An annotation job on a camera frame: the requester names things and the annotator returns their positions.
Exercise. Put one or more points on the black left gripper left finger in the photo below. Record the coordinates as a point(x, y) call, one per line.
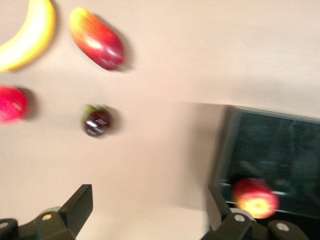
point(72, 212)

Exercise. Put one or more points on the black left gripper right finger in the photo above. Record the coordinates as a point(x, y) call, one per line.
point(235, 225)

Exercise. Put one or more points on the red yellow apple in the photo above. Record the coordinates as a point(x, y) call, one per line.
point(255, 200)

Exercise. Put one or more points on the black plastic box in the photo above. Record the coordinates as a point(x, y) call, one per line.
point(275, 150)

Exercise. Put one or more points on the yellow banana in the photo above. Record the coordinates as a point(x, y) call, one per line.
point(27, 37)

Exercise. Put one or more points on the red round apple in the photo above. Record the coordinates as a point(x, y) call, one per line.
point(12, 105)

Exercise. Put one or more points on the dark purple mangosteen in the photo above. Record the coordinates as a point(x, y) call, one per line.
point(97, 122)

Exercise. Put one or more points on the red yellow mango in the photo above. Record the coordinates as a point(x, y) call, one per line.
point(97, 40)

